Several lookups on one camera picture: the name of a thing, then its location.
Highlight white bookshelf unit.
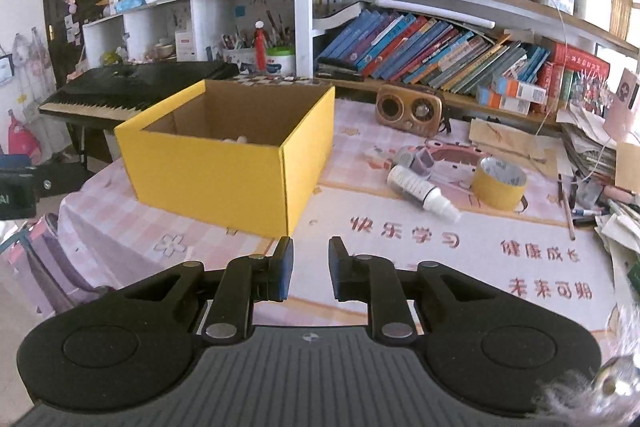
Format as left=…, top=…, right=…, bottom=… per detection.
left=84, top=0, right=312, bottom=77

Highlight orange white medicine box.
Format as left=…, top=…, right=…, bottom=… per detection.
left=491, top=77, right=547, bottom=104

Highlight small grey pink item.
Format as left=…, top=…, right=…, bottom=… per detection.
left=392, top=146, right=435, bottom=178

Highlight red white figurine bottle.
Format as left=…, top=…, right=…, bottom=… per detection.
left=254, top=20, right=268, bottom=72

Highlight brown cardboard sheets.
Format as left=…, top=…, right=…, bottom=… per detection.
left=469, top=119, right=559, bottom=179

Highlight pink cartoon desk mat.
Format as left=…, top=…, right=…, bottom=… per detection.
left=58, top=100, right=616, bottom=339

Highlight white dropper bottle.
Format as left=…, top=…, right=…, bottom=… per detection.
left=387, top=165, right=462, bottom=222

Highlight stack of papers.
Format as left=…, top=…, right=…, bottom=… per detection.
left=555, top=105, right=639, bottom=194

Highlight yellow tape roll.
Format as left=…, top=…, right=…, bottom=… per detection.
left=471, top=157, right=527, bottom=211

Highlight row of leaning books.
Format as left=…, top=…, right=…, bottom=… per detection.
left=314, top=4, right=550, bottom=95

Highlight wooden chessboard box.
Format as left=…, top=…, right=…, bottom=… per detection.
left=232, top=75, right=324, bottom=86

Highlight brown retro radio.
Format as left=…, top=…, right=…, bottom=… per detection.
left=375, top=83, right=445, bottom=139

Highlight black stapler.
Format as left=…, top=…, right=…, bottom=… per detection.
left=314, top=63, right=363, bottom=82

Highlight white green lidded jar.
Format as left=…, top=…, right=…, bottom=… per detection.
left=266, top=46, right=296, bottom=77

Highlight yellow cardboard box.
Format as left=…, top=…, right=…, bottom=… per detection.
left=115, top=80, right=335, bottom=237

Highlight black electronic keyboard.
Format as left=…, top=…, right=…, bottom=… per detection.
left=38, top=60, right=239, bottom=130

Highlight pink plush toy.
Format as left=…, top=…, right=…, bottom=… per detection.
left=224, top=135, right=248, bottom=144

